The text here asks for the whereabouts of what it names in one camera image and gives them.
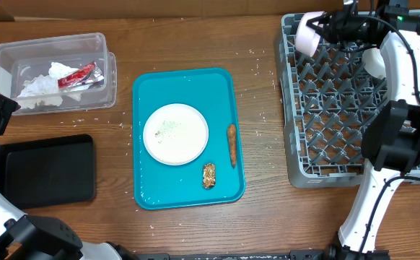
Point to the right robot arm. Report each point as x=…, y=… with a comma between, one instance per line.
x=391, y=143

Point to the orange carrot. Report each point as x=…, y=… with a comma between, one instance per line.
x=232, y=140

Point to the white napkin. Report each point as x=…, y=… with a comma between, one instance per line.
x=42, y=90
x=59, y=71

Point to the teal plastic tray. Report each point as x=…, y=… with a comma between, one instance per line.
x=161, y=186

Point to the clear plastic bin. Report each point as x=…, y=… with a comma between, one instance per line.
x=30, y=70

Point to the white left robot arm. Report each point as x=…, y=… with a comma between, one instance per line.
x=24, y=236

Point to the red snack wrapper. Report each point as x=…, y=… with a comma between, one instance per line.
x=88, y=74

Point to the black tray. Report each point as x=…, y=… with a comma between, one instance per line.
x=49, y=172

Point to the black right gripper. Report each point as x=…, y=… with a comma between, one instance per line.
x=335, y=24

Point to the gray dishwasher rack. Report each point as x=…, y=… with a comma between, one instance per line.
x=329, y=100

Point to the brown granola bar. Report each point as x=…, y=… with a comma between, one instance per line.
x=209, y=176

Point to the white bowl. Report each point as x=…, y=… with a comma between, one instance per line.
x=373, y=63

